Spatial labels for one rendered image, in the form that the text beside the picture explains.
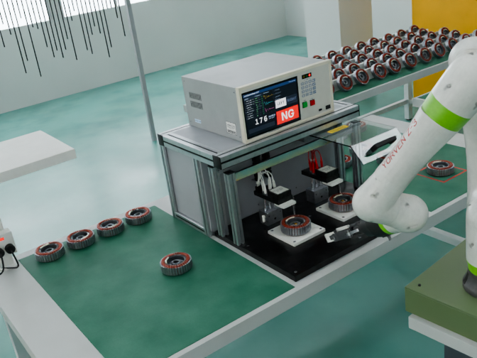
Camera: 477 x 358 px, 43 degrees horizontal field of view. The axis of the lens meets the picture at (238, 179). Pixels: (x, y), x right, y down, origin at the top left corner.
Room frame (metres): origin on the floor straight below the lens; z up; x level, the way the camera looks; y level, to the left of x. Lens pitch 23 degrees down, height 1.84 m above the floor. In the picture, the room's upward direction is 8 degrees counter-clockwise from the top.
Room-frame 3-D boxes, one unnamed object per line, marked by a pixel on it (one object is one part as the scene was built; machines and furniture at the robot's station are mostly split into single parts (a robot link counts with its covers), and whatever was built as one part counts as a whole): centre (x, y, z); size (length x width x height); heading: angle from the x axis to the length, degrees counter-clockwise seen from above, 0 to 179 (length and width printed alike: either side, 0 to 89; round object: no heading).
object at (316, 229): (1.98, -0.18, 0.78); 0.15 x 0.15 x 0.01; 33
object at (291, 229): (1.97, -0.18, 0.80); 0.11 x 0.11 x 0.04
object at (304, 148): (2.12, -0.23, 1.03); 0.62 x 0.01 x 0.03; 123
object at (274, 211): (2.10, -0.10, 0.80); 0.08 x 0.05 x 0.06; 123
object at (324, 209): (2.11, -0.39, 0.78); 0.15 x 0.15 x 0.01; 33
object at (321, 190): (2.23, -0.31, 0.80); 0.08 x 0.05 x 0.06; 123
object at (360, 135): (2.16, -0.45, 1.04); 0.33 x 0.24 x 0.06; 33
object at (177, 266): (1.87, 0.26, 0.77); 0.11 x 0.11 x 0.04
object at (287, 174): (2.25, -0.15, 0.92); 0.66 x 0.01 x 0.30; 123
